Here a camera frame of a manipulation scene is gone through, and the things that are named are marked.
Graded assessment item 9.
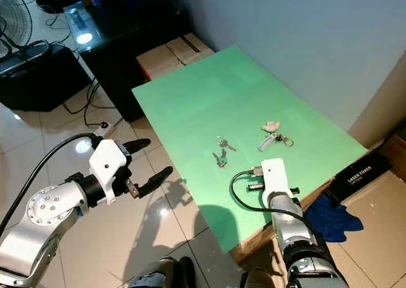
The key bunch with teal key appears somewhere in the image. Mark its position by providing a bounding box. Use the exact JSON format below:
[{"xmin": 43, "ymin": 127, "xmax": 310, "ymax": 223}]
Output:
[{"xmin": 213, "ymin": 136, "xmax": 237, "ymax": 169}]

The white power strip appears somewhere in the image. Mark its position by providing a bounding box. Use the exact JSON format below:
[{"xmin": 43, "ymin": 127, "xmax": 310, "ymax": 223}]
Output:
[{"xmin": 92, "ymin": 121, "xmax": 110, "ymax": 137}]

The key bunch with white charm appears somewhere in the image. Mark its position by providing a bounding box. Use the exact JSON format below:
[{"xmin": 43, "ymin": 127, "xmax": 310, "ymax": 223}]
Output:
[{"xmin": 256, "ymin": 121, "xmax": 294, "ymax": 153}]

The green topped wooden table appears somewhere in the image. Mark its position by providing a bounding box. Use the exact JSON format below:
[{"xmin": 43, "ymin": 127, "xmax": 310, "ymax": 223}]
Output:
[{"xmin": 132, "ymin": 45, "xmax": 370, "ymax": 255}]

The black glass topped cabinet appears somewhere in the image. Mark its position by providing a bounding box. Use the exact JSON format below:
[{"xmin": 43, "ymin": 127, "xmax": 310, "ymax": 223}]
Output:
[{"xmin": 63, "ymin": 0, "xmax": 192, "ymax": 123}]

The brown cardboard box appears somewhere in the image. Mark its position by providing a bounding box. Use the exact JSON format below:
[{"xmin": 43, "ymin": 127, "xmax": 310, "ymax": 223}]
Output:
[
  {"xmin": 165, "ymin": 33, "xmax": 216, "ymax": 67},
  {"xmin": 136, "ymin": 44, "xmax": 181, "ymax": 83}
]

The blue cloth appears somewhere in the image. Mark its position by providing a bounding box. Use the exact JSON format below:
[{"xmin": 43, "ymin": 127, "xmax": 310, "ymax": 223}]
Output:
[{"xmin": 304, "ymin": 193, "xmax": 365, "ymax": 244}]

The robot left leg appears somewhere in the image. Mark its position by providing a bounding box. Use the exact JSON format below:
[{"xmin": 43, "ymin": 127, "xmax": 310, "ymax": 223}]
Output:
[{"xmin": 130, "ymin": 256, "xmax": 198, "ymax": 288}]

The black laser toner box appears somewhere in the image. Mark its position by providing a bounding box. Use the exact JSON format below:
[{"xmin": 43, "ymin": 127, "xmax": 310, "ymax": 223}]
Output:
[{"xmin": 326, "ymin": 151, "xmax": 395, "ymax": 204}]

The brown wooden furniture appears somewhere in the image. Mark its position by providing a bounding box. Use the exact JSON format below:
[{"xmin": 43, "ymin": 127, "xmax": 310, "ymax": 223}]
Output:
[{"xmin": 377, "ymin": 126, "xmax": 406, "ymax": 181}]

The beige wooden panel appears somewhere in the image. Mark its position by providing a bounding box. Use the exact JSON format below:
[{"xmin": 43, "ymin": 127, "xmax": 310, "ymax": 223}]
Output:
[{"xmin": 348, "ymin": 66, "xmax": 406, "ymax": 151}]

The black standing fan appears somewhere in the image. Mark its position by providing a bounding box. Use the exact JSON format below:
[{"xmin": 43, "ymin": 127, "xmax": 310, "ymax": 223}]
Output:
[{"xmin": 0, "ymin": 0, "xmax": 34, "ymax": 58}]

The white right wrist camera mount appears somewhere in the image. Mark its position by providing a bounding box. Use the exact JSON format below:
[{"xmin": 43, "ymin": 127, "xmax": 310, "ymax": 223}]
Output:
[{"xmin": 259, "ymin": 158, "xmax": 292, "ymax": 200}]

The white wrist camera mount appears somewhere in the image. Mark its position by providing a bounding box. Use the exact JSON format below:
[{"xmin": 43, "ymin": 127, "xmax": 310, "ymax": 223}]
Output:
[
  {"xmin": 259, "ymin": 158, "xmax": 292, "ymax": 200},
  {"xmin": 88, "ymin": 139, "xmax": 133, "ymax": 204}
]

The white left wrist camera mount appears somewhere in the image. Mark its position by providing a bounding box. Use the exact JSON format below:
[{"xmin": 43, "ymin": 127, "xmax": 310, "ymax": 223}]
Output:
[{"xmin": 88, "ymin": 139, "xmax": 133, "ymax": 204}]

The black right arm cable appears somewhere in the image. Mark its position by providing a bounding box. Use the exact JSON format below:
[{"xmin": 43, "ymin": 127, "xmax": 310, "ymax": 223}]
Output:
[{"xmin": 229, "ymin": 169, "xmax": 313, "ymax": 229}]

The black floor power cable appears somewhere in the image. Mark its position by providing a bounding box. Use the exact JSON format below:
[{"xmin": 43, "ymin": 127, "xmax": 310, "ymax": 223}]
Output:
[{"xmin": 60, "ymin": 77, "xmax": 109, "ymax": 131}]

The black case with metal handle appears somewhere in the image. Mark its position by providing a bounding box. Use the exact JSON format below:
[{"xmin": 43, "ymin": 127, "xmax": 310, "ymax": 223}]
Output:
[{"xmin": 0, "ymin": 39, "xmax": 93, "ymax": 113}]

